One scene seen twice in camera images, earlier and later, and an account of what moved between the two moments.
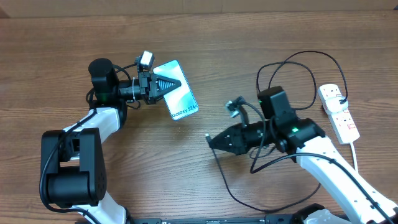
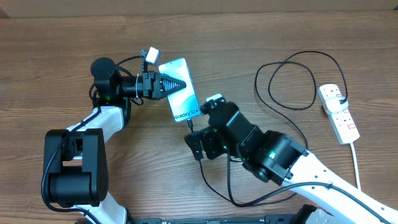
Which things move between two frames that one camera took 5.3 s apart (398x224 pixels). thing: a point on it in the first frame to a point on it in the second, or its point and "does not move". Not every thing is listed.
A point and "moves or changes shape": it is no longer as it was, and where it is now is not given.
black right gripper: (237, 144) to (211, 149)
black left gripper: (145, 78) does not move
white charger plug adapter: (334, 106) does not move
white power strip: (342, 121) does not move
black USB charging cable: (291, 156) to (189, 121)
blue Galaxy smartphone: (181, 102) moves or changes shape
